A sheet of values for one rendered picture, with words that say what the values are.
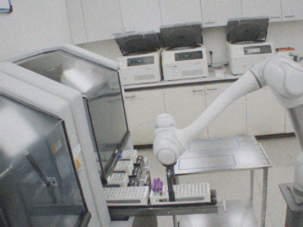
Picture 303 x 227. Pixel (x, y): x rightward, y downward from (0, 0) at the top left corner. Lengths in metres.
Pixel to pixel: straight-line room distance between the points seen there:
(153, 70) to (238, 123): 1.27
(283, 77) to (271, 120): 2.83
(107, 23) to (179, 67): 1.13
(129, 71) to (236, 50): 1.33
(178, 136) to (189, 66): 2.48
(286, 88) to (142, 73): 2.72
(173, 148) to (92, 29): 3.08
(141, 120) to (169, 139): 2.69
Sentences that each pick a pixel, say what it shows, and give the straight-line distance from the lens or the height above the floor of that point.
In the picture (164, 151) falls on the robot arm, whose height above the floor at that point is 1.21.
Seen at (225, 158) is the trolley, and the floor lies 0.82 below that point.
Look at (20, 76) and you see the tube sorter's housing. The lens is 1.28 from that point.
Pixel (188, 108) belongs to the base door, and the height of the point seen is 0.54.
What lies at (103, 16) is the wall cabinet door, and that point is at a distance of 3.98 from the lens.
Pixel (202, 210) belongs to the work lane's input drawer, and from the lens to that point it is 1.49.
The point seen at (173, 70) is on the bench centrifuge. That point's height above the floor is 1.03.
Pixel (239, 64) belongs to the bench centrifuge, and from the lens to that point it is 3.64.
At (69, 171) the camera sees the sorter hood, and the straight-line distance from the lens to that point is 1.09.
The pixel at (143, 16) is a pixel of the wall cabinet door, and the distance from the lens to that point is 3.86.
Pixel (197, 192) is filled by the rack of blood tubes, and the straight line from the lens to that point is 1.47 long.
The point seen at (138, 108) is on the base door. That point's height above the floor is 0.59.
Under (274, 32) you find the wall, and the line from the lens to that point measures 4.34.
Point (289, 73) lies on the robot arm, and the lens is 1.11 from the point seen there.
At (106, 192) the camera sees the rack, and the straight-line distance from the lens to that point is 1.59.
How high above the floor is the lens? 1.70
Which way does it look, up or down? 19 degrees down
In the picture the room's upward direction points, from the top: 8 degrees counter-clockwise
